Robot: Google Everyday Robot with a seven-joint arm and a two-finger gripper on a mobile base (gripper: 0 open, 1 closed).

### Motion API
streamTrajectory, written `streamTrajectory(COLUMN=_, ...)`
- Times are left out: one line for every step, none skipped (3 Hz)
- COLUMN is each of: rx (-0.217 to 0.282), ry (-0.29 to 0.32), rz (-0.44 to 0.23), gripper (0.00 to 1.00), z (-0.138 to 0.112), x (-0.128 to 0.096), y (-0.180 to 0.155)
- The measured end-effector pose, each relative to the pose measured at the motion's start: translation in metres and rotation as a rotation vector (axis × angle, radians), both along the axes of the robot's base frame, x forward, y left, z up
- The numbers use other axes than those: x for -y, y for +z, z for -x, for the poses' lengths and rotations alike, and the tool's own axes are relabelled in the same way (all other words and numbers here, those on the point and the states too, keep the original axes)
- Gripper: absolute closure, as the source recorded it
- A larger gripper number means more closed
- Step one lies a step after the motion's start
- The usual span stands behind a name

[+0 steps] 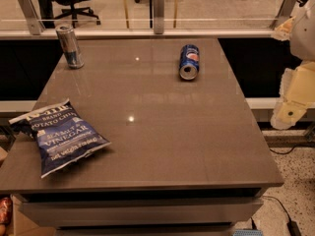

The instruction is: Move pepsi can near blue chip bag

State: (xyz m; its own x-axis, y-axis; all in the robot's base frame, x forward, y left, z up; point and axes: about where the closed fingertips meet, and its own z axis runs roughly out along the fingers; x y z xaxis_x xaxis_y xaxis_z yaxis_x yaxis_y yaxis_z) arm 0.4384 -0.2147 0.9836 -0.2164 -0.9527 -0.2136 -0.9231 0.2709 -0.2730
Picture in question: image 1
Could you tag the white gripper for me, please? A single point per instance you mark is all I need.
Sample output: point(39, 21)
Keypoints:
point(304, 36)

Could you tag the red snack bag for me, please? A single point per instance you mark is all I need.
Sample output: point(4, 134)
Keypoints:
point(6, 208)

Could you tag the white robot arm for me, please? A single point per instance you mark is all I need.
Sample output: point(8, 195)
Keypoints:
point(302, 36)

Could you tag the cardboard box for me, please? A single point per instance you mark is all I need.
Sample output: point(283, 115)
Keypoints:
point(22, 226)

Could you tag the metal railing post right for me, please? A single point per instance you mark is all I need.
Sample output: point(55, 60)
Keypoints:
point(283, 13)

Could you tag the silver blue energy drink can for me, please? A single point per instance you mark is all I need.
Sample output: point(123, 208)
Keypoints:
point(70, 46)

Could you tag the black office chair left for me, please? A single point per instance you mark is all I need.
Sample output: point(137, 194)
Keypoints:
point(67, 0)

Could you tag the blue pepsi can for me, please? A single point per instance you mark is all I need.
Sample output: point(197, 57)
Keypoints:
point(189, 62)

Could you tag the metal railing post left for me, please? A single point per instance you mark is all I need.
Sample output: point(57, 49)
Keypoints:
point(34, 24)

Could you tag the blue potato chip bag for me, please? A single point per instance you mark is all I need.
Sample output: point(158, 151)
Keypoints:
point(62, 136)

